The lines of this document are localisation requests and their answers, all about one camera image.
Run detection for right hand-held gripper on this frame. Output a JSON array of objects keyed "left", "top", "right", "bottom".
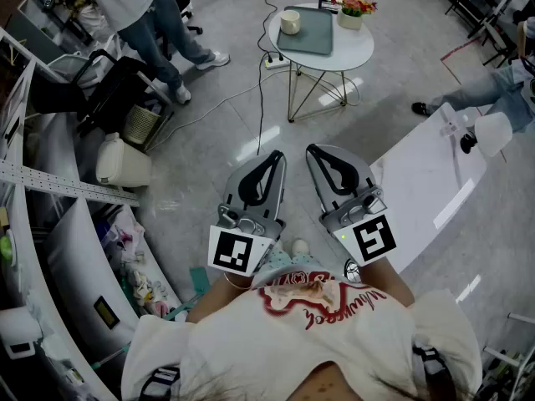
[{"left": 306, "top": 144, "right": 398, "bottom": 267}]

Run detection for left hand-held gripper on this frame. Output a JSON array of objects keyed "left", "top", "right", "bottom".
[{"left": 207, "top": 150, "right": 288, "bottom": 277}]

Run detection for cream cup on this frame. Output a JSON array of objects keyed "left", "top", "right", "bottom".
[{"left": 279, "top": 9, "right": 302, "bottom": 36}]

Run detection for person's right forearm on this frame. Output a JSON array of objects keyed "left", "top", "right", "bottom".
[{"left": 358, "top": 259, "right": 415, "bottom": 308}]

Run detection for person's left forearm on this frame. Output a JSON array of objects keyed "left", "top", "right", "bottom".
[{"left": 186, "top": 272, "right": 254, "bottom": 325}]

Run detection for white marble table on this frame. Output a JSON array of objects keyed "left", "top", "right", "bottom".
[{"left": 369, "top": 102, "right": 488, "bottom": 273}]

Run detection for person's patterned trousers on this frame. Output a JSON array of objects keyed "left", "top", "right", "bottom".
[{"left": 257, "top": 251, "right": 324, "bottom": 277}]

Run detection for round metal object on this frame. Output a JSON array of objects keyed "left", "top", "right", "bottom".
[{"left": 344, "top": 258, "right": 362, "bottom": 283}]

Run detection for thin wrist bangle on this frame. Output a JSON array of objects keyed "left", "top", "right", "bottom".
[{"left": 222, "top": 272, "right": 253, "bottom": 291}]

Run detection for white power strip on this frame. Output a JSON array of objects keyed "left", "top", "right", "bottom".
[{"left": 264, "top": 51, "right": 293, "bottom": 71}]

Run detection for cream woven basket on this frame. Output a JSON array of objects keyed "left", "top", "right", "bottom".
[{"left": 122, "top": 104, "right": 162, "bottom": 145}]

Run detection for round white side table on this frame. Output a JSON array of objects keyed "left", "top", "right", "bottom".
[{"left": 267, "top": 2, "right": 375, "bottom": 123}]

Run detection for cream trash bin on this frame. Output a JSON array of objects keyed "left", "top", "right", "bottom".
[{"left": 95, "top": 131, "right": 153, "bottom": 189}]

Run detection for person's white printed shirt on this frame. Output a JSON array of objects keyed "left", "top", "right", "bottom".
[{"left": 120, "top": 267, "right": 484, "bottom": 401}]

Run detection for white pot with flowers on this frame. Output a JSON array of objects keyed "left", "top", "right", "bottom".
[{"left": 330, "top": 0, "right": 379, "bottom": 31}]

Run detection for black trolley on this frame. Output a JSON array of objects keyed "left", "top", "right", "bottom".
[{"left": 31, "top": 49, "right": 175, "bottom": 142}]

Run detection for small black device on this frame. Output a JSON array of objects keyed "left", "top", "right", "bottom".
[{"left": 93, "top": 295, "right": 121, "bottom": 331}]

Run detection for black office chair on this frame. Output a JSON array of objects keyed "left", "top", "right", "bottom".
[{"left": 155, "top": 0, "right": 204, "bottom": 62}]

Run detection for white shelving unit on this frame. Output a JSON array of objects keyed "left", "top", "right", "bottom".
[{"left": 0, "top": 27, "right": 190, "bottom": 401}]

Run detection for black cable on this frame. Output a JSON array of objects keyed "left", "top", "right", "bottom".
[{"left": 249, "top": 0, "right": 279, "bottom": 156}]

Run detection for white cable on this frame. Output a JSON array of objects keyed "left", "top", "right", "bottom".
[{"left": 145, "top": 67, "right": 293, "bottom": 152}]

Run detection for perforated metal rail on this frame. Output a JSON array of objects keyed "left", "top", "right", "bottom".
[{"left": 0, "top": 159, "right": 141, "bottom": 208}]

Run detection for black harness strap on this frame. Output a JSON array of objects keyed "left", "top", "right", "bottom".
[
  {"left": 411, "top": 344, "right": 455, "bottom": 401},
  {"left": 140, "top": 365, "right": 181, "bottom": 401}
]

